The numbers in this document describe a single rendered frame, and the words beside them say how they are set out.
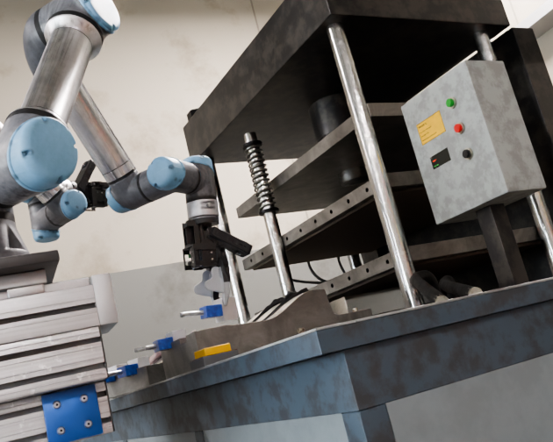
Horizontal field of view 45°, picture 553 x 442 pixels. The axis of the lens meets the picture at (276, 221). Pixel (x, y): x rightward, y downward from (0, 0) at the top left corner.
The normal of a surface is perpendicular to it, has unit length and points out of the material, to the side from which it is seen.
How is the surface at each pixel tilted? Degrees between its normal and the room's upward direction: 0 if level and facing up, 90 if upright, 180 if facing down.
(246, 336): 90
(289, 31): 90
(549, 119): 90
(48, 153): 96
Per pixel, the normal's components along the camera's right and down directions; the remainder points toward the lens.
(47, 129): 0.83, -0.21
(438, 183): -0.86, 0.10
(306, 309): 0.45, -0.30
